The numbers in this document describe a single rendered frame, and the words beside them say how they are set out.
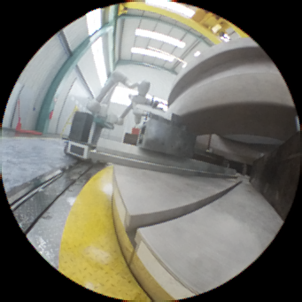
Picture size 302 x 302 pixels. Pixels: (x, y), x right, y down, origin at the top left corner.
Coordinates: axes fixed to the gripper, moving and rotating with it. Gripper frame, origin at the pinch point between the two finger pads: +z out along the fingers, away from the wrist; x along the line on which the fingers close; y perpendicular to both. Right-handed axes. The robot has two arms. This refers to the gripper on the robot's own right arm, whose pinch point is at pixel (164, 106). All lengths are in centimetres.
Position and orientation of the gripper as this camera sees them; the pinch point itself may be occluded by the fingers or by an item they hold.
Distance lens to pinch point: 119.4
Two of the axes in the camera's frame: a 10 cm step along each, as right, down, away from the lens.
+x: 2.4, 0.7, -9.7
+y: -2.3, 9.7, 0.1
